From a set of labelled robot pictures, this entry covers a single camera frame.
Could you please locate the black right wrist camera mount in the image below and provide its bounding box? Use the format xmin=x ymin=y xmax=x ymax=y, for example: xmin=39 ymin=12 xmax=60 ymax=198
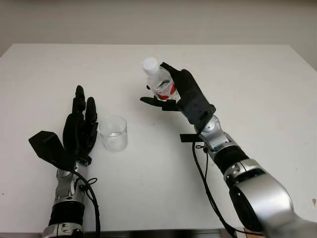
xmin=178 ymin=95 xmax=216 ymax=127

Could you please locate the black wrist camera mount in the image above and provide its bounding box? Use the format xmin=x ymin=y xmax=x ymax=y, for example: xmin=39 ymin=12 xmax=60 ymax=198
xmin=178 ymin=95 xmax=216 ymax=127
xmin=28 ymin=130 xmax=76 ymax=172

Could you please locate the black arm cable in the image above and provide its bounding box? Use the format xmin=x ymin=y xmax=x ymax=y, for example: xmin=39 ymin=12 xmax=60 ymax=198
xmin=192 ymin=140 xmax=239 ymax=238
xmin=71 ymin=169 xmax=101 ymax=238

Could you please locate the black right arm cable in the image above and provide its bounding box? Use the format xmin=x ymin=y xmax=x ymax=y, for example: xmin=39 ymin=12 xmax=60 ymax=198
xmin=192 ymin=140 xmax=239 ymax=238

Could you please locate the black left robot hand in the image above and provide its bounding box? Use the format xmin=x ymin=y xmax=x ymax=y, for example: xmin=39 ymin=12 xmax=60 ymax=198
xmin=62 ymin=85 xmax=99 ymax=166

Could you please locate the black tape strip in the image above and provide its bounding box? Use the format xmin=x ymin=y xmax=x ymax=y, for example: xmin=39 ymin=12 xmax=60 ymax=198
xmin=179 ymin=133 xmax=203 ymax=144

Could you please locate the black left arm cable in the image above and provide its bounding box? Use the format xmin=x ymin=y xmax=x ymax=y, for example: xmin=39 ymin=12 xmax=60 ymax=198
xmin=71 ymin=169 xmax=101 ymax=238

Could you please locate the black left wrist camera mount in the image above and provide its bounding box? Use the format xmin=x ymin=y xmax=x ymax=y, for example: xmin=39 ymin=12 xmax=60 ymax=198
xmin=28 ymin=130 xmax=76 ymax=172

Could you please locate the clear glass cup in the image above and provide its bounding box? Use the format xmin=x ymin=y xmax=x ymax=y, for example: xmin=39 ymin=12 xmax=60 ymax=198
xmin=97 ymin=114 xmax=129 ymax=153

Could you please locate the clear plastic water bottle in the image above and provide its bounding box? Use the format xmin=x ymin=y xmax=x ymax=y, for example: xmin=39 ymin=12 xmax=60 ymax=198
xmin=143 ymin=57 xmax=182 ymax=102

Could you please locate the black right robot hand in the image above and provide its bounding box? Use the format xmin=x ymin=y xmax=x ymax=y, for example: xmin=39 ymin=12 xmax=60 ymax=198
xmin=139 ymin=62 xmax=210 ymax=118

